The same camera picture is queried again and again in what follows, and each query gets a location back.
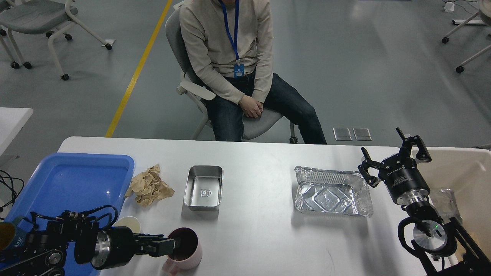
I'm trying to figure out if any white paper cup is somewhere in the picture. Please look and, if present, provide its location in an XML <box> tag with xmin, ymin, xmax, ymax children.
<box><xmin>113</xmin><ymin>216</ymin><xmax>142</xmax><ymax>233</ymax></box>

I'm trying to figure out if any right metal floor plate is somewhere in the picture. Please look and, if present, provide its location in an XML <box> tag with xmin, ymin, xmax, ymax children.
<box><xmin>353</xmin><ymin>128</ymin><xmax>373</xmax><ymax>141</ymax></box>

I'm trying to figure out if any beige plastic bin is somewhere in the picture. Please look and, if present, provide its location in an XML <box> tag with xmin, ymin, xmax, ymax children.
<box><xmin>417</xmin><ymin>147</ymin><xmax>491</xmax><ymax>258</ymax></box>

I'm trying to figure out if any blue lanyard badge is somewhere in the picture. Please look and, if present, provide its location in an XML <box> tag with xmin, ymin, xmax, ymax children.
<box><xmin>219</xmin><ymin>0</ymin><xmax>245</xmax><ymax>78</ymax></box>

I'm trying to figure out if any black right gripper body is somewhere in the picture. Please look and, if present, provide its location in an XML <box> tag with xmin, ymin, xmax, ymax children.
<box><xmin>379</xmin><ymin>154</ymin><xmax>431</xmax><ymax>205</ymax></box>

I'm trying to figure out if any left metal floor plate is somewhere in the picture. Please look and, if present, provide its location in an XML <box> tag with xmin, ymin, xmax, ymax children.
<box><xmin>333</xmin><ymin>128</ymin><xmax>353</xmax><ymax>141</ymax></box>

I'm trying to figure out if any aluminium foil tray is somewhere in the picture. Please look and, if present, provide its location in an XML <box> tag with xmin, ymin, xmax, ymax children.
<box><xmin>293</xmin><ymin>166</ymin><xmax>374</xmax><ymax>218</ymax></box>

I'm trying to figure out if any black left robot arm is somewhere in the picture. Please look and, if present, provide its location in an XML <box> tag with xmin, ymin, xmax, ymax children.
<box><xmin>1</xmin><ymin>205</ymin><xmax>181</xmax><ymax>276</ymax></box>

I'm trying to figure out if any chair legs top right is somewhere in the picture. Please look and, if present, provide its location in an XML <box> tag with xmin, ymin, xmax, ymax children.
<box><xmin>441</xmin><ymin>0</ymin><xmax>491</xmax><ymax>74</ymax></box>

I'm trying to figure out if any pink ribbed mug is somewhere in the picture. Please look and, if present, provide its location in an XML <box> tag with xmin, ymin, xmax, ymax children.
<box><xmin>162</xmin><ymin>227</ymin><xmax>203</xmax><ymax>276</ymax></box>

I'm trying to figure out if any grey chair top left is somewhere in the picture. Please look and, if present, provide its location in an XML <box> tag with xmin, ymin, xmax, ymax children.
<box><xmin>0</xmin><ymin>0</ymin><xmax>112</xmax><ymax>81</ymax></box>

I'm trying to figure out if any blue plastic tray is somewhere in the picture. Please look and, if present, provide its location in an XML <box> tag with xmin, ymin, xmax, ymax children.
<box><xmin>0</xmin><ymin>153</ymin><xmax>135</xmax><ymax>276</ymax></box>

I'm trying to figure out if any crumpled brown paper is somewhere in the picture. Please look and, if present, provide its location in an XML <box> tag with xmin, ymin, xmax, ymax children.
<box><xmin>124</xmin><ymin>164</ymin><xmax>175</xmax><ymax>208</ymax></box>

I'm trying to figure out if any white side table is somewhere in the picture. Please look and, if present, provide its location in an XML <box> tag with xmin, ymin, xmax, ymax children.
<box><xmin>0</xmin><ymin>108</ymin><xmax>33</xmax><ymax>155</ymax></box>

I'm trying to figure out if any grey office chair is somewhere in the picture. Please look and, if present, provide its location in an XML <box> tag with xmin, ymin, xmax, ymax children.
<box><xmin>165</xmin><ymin>2</ymin><xmax>283</xmax><ymax>140</ymax></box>

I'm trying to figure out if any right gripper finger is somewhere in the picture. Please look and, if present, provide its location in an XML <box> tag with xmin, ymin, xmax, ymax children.
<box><xmin>358</xmin><ymin>147</ymin><xmax>390</xmax><ymax>187</ymax></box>
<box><xmin>396</xmin><ymin>128</ymin><xmax>432</xmax><ymax>163</ymax></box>

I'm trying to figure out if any metal floor plate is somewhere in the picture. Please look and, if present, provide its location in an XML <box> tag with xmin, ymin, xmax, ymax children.
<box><xmin>353</xmin><ymin>128</ymin><xmax>373</xmax><ymax>141</ymax></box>
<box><xmin>333</xmin><ymin>128</ymin><xmax>353</xmax><ymax>141</ymax></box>

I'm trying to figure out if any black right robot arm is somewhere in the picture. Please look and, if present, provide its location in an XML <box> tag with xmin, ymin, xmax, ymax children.
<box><xmin>358</xmin><ymin>128</ymin><xmax>490</xmax><ymax>276</ymax></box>

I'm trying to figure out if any clear plastic bag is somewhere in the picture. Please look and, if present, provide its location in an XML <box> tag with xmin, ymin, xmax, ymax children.
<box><xmin>430</xmin><ymin>188</ymin><xmax>463</xmax><ymax>223</ymax></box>

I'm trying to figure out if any black cables left edge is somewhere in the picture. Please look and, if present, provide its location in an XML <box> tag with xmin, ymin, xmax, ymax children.
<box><xmin>0</xmin><ymin>170</ymin><xmax>24</xmax><ymax>213</ymax></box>

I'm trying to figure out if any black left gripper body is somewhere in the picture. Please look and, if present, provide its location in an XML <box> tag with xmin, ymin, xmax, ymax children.
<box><xmin>91</xmin><ymin>227</ymin><xmax>137</xmax><ymax>270</ymax></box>

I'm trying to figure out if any stainless steel rectangular container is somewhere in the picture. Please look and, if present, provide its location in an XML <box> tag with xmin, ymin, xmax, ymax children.
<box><xmin>183</xmin><ymin>165</ymin><xmax>223</xmax><ymax>211</ymax></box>

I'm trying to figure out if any seated person beige sweater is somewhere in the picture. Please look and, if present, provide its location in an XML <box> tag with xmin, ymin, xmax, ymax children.
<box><xmin>180</xmin><ymin>0</ymin><xmax>326</xmax><ymax>145</ymax></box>

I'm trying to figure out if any dark blue HOME mug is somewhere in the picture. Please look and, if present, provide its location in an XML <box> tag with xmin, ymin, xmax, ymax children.
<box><xmin>0</xmin><ymin>215</ymin><xmax>28</xmax><ymax>250</ymax></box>

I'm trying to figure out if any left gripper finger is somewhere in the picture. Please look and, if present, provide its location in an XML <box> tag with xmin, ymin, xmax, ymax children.
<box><xmin>135</xmin><ymin>243</ymin><xmax>175</xmax><ymax>258</ymax></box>
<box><xmin>134</xmin><ymin>233</ymin><xmax>181</xmax><ymax>248</ymax></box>

